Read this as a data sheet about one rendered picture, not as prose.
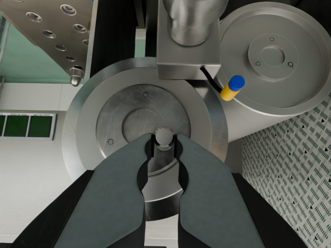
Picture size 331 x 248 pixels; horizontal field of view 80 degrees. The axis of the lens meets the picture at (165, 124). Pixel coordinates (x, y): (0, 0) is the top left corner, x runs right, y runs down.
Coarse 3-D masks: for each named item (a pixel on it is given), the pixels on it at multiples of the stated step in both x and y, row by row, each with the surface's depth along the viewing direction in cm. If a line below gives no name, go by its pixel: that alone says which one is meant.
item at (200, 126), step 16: (112, 80) 18; (128, 80) 18; (144, 80) 18; (160, 80) 18; (176, 80) 18; (96, 96) 17; (176, 96) 17; (192, 96) 17; (80, 112) 17; (96, 112) 17; (192, 112) 17; (208, 112) 17; (80, 128) 17; (192, 128) 17; (208, 128) 17; (80, 144) 16; (96, 144) 16; (208, 144) 16; (80, 160) 16; (96, 160) 16; (160, 176) 16; (176, 176) 16; (144, 192) 16; (160, 192) 16; (176, 192) 16
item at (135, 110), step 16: (112, 96) 16; (128, 96) 16; (144, 96) 16; (160, 96) 16; (112, 112) 16; (128, 112) 16; (144, 112) 16; (160, 112) 16; (176, 112) 16; (96, 128) 16; (112, 128) 16; (128, 128) 16; (144, 128) 16; (176, 128) 16; (112, 144) 15; (160, 160) 15; (176, 160) 15
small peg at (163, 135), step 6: (162, 126) 13; (156, 132) 13; (162, 132) 13; (168, 132) 13; (156, 138) 13; (162, 138) 13; (168, 138) 13; (156, 144) 13; (162, 144) 13; (168, 144) 13; (162, 150) 15
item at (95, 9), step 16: (96, 0) 22; (112, 0) 27; (96, 16) 21; (112, 16) 27; (128, 16) 38; (96, 32) 21; (112, 32) 28; (128, 32) 38; (96, 48) 21; (112, 48) 28; (128, 48) 39; (96, 64) 21
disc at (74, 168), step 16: (112, 64) 19; (128, 64) 19; (144, 64) 19; (96, 80) 19; (192, 80) 19; (80, 96) 18; (208, 96) 18; (64, 128) 18; (224, 128) 18; (64, 144) 17; (224, 144) 17; (64, 160) 17; (224, 160) 17; (160, 208) 16; (176, 208) 16
